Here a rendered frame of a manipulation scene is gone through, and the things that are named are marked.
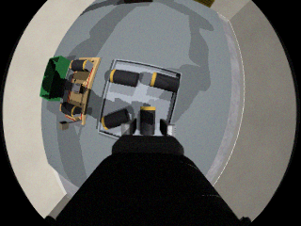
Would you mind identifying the green open-top box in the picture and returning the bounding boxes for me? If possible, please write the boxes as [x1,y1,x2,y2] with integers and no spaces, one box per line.
[40,56,71,102]

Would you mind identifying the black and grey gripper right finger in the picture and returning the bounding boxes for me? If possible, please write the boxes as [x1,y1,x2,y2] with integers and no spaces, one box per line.
[160,119,176,137]

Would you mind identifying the grey shallow tray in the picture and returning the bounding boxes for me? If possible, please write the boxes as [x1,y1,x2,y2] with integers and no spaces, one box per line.
[98,59,182,138]

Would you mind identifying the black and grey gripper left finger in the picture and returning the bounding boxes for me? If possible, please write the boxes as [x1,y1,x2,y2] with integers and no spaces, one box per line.
[121,118,137,136]

